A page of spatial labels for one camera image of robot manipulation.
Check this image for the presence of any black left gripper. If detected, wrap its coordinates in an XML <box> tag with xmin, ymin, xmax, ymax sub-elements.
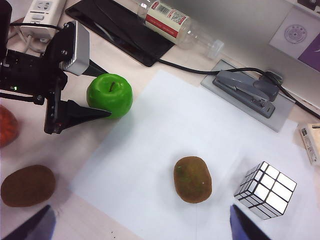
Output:
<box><xmin>0</xmin><ymin>34</ymin><xmax>113</xmax><ymax>136</ymax></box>

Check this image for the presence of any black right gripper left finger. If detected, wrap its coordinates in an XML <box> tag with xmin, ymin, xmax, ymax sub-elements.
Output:
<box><xmin>1</xmin><ymin>204</ymin><xmax>57</xmax><ymax>240</ymax></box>

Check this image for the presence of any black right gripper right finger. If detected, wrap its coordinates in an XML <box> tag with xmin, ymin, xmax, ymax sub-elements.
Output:
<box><xmin>229</xmin><ymin>203</ymin><xmax>273</xmax><ymax>240</ymax></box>

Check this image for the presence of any green apple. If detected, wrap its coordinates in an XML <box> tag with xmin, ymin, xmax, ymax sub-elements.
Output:
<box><xmin>86</xmin><ymin>73</ymin><xmax>134</xmax><ymax>120</ymax></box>

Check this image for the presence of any brown fuzzy kiwi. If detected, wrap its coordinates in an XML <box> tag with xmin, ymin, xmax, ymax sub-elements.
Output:
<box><xmin>173</xmin><ymin>156</ymin><xmax>213</xmax><ymax>205</ymax></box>
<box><xmin>0</xmin><ymin>164</ymin><xmax>56</xmax><ymax>208</ymax></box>

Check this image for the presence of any orange tangerine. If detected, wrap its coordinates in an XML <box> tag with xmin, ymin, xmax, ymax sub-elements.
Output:
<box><xmin>0</xmin><ymin>104</ymin><xmax>20</xmax><ymax>149</ymax></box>

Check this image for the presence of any silver mirror puzzle cube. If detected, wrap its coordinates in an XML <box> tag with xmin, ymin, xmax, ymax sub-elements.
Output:
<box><xmin>233</xmin><ymin>161</ymin><xmax>298</xmax><ymax>221</ymax></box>

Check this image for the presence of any white paper sheet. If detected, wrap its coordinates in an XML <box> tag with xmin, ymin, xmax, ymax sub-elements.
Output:
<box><xmin>68</xmin><ymin>69</ymin><xmax>320</xmax><ymax>240</ymax></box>

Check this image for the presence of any white power strip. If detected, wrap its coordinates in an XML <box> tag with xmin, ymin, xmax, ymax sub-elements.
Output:
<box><xmin>19</xmin><ymin>0</ymin><xmax>67</xmax><ymax>41</ymax></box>

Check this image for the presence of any clear red-labelled plastic bottle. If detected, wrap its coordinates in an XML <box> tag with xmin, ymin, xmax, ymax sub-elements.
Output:
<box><xmin>136</xmin><ymin>0</ymin><xmax>225</xmax><ymax>60</ymax></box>

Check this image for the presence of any white tissue pack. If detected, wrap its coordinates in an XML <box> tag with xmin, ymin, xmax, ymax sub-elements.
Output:
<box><xmin>298</xmin><ymin>122</ymin><xmax>320</xmax><ymax>166</ymax></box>

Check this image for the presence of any grey stapler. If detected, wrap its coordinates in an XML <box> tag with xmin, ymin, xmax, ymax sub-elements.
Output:
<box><xmin>212</xmin><ymin>69</ymin><xmax>281</xmax><ymax>119</ymax></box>

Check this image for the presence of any frosted glass desk partition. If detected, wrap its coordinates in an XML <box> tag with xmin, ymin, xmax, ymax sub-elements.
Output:
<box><xmin>174</xmin><ymin>0</ymin><xmax>320</xmax><ymax>106</ymax></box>

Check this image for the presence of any purple and white name plate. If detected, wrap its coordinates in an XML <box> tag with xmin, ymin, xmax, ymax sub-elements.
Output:
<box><xmin>268</xmin><ymin>4</ymin><xmax>320</xmax><ymax>73</ymax></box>

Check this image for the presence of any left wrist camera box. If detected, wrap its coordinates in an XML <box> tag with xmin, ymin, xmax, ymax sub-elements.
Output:
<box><xmin>58</xmin><ymin>20</ymin><xmax>91</xmax><ymax>76</ymax></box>

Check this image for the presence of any grey-white power strip cord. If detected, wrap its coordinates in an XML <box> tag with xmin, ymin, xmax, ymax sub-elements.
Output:
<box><xmin>8</xmin><ymin>26</ymin><xmax>51</xmax><ymax>55</ymax></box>

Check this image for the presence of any thick black cable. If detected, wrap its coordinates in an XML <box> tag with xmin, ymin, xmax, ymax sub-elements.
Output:
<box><xmin>158</xmin><ymin>58</ymin><xmax>320</xmax><ymax>121</ymax></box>

